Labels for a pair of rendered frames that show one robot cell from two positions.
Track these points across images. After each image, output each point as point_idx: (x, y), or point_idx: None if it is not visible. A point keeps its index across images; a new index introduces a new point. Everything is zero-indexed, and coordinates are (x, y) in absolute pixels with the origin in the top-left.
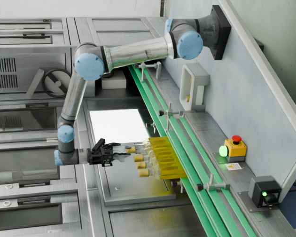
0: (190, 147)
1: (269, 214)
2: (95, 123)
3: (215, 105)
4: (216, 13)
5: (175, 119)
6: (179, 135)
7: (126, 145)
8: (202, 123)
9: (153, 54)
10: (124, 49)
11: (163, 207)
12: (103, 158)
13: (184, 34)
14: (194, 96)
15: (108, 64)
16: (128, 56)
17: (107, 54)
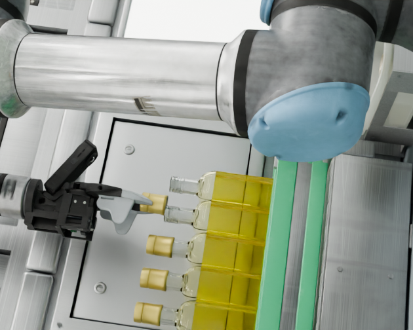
0: (275, 327)
1: None
2: (141, 1)
3: None
4: None
5: (298, 167)
6: (271, 255)
7: (136, 200)
8: (363, 223)
9: (166, 114)
10: (62, 72)
11: None
12: (63, 228)
13: (284, 99)
14: (383, 110)
15: (3, 111)
16: (75, 101)
17: None
